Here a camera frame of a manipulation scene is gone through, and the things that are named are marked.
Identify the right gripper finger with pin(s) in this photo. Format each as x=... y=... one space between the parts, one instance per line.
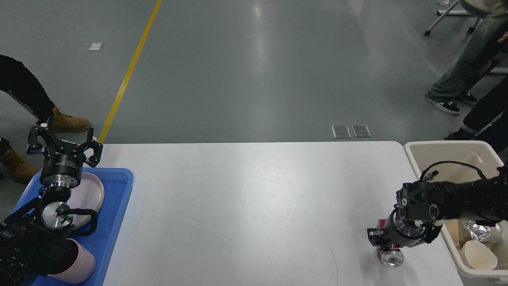
x=378 y=237

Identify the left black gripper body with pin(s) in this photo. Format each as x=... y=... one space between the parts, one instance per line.
x=62 y=169

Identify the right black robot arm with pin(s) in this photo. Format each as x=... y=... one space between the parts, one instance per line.
x=422 y=205

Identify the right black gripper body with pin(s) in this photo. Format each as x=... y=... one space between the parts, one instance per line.
x=401 y=233

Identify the pink cup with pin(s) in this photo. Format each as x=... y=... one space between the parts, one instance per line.
x=76 y=265

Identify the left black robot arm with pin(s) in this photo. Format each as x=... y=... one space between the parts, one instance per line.
x=36 y=237

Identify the person in grey trousers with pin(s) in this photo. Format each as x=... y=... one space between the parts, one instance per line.
x=485 y=49

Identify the blue plastic tray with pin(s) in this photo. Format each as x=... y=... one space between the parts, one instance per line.
x=118 y=184

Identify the pink plate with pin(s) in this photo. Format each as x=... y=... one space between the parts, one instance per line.
x=89 y=194

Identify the white bowl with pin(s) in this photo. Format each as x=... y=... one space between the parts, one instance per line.
x=475 y=255

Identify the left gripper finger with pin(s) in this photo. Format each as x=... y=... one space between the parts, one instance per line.
x=42 y=140
x=90 y=143

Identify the rolling chair base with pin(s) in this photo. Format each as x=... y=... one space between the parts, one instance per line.
x=475 y=12

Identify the person in dark trousers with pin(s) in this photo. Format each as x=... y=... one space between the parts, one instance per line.
x=488 y=120

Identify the beige plastic bin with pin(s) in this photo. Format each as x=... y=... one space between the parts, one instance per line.
x=452 y=156

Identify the person with tan boots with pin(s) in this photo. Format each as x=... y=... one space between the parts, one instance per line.
x=17 y=81

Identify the crushed red soda can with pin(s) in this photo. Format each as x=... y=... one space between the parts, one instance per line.
x=388 y=250

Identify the grey floor plate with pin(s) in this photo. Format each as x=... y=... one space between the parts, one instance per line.
x=341 y=131
x=361 y=131

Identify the clear plastic wrapper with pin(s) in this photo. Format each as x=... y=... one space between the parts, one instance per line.
x=469 y=230

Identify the large brown paper bag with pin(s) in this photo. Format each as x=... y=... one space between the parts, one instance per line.
x=453 y=231

